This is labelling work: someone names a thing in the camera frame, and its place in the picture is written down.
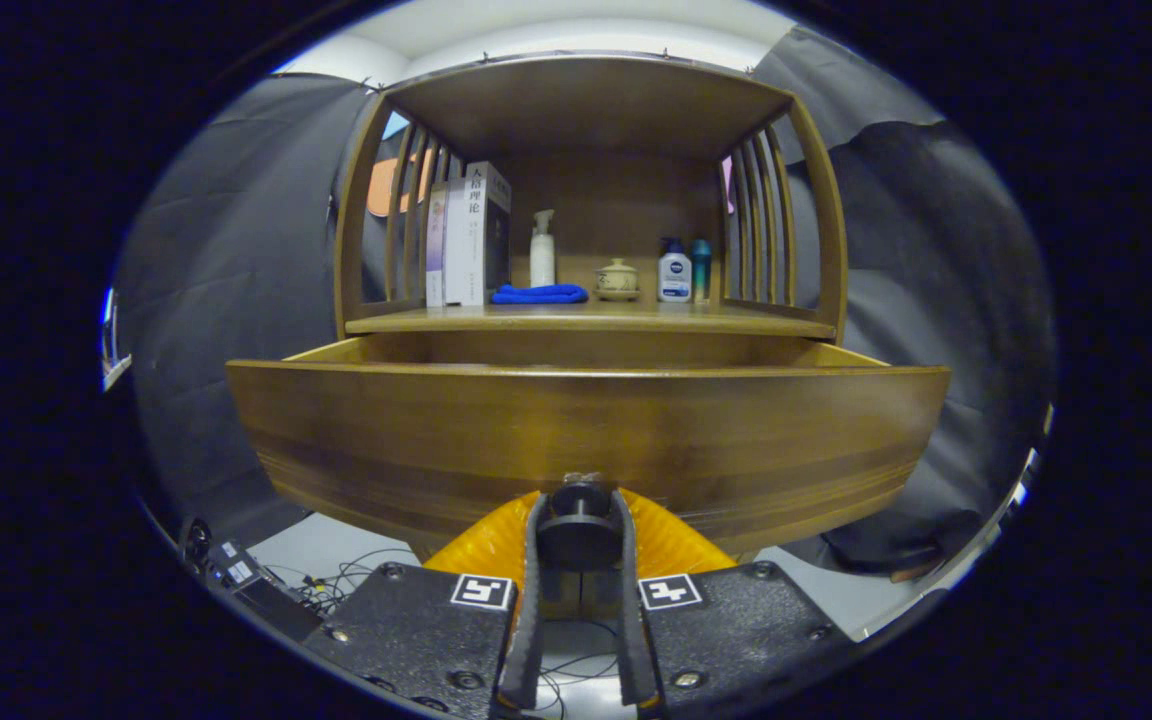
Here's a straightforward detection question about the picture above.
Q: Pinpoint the lilac book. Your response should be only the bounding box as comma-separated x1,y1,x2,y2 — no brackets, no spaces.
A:
425,182,449,308

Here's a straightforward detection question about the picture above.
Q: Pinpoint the white book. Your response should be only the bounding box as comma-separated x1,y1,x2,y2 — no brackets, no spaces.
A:
444,162,512,307

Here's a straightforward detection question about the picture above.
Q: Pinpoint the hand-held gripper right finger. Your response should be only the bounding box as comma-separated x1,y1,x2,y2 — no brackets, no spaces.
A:
612,488,862,719

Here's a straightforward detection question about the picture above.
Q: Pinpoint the blue cloth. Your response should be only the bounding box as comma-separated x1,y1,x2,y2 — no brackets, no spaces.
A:
491,284,589,305

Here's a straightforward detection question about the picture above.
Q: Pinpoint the beige lidded teacup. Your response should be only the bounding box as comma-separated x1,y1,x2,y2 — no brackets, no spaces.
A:
594,258,642,302

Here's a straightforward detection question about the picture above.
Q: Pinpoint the wooden drawer with black knob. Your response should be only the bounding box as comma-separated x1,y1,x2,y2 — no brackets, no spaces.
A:
226,333,952,571

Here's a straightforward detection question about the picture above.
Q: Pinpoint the wooden countertop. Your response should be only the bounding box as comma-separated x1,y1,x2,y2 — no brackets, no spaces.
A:
344,298,837,339

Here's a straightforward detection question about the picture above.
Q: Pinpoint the wooden cabinet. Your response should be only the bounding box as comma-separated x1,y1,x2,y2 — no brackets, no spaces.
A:
334,52,849,346

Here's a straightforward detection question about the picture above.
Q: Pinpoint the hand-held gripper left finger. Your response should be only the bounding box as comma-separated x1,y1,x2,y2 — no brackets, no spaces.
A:
304,488,549,720

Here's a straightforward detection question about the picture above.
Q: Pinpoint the white lotion bottle blue cap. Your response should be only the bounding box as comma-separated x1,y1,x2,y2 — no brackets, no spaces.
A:
658,238,693,304

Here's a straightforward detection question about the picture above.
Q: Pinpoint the black electronic device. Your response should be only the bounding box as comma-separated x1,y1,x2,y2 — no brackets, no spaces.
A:
186,518,267,593

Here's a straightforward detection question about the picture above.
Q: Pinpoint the white pump bottle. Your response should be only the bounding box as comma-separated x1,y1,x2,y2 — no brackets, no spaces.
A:
530,210,557,289

